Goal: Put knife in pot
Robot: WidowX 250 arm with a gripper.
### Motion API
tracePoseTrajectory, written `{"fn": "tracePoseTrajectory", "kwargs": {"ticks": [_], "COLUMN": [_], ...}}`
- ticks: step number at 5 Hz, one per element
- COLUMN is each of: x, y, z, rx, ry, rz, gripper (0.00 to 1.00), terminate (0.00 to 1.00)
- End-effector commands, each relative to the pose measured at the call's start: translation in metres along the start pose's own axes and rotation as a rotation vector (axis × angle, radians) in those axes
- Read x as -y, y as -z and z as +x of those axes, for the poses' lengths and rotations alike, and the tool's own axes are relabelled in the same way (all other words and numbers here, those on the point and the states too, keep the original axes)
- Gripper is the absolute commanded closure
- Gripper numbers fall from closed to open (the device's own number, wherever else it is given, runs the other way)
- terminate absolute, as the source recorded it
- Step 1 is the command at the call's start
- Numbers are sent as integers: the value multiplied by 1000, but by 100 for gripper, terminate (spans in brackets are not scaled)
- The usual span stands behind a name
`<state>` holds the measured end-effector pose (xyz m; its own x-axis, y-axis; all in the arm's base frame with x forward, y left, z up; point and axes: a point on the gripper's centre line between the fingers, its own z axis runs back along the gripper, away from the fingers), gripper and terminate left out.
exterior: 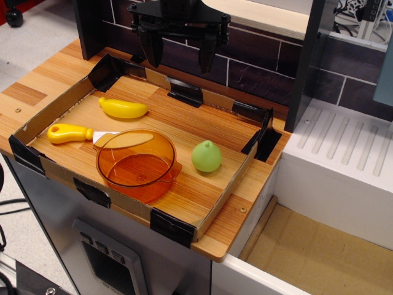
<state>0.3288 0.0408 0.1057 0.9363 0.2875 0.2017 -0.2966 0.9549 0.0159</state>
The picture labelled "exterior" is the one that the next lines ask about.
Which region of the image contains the cardboard fence with black tape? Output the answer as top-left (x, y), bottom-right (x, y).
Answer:
top-left (9, 55), bottom-right (289, 248)

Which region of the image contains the black cable on floor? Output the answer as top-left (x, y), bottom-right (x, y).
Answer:
top-left (0, 198), bottom-right (31, 215)

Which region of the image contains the yellow handled toy knife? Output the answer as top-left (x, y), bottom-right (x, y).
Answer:
top-left (47, 124), bottom-right (154, 149)

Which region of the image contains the yellow toy banana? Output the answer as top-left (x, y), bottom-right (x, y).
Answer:
top-left (98, 97), bottom-right (148, 119)

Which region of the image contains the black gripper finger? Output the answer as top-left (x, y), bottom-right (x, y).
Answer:
top-left (139, 27), bottom-right (163, 68)
top-left (199, 34), bottom-right (218, 74)

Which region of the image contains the orange transparent plastic pot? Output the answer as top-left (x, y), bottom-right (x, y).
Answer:
top-left (93, 129), bottom-right (182, 204)

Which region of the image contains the green toy pear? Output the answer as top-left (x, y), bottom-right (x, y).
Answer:
top-left (191, 140), bottom-right (222, 173)

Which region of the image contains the grey toy oven front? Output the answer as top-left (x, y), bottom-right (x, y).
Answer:
top-left (72, 218), bottom-right (149, 294)

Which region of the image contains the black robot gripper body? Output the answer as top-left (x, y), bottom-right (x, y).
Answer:
top-left (128, 1), bottom-right (231, 45)

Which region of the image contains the white toy sink unit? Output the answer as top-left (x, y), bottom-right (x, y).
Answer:
top-left (211, 100), bottom-right (392, 294)

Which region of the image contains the black caster wheel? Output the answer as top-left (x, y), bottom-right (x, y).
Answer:
top-left (6, 7), bottom-right (23, 28)

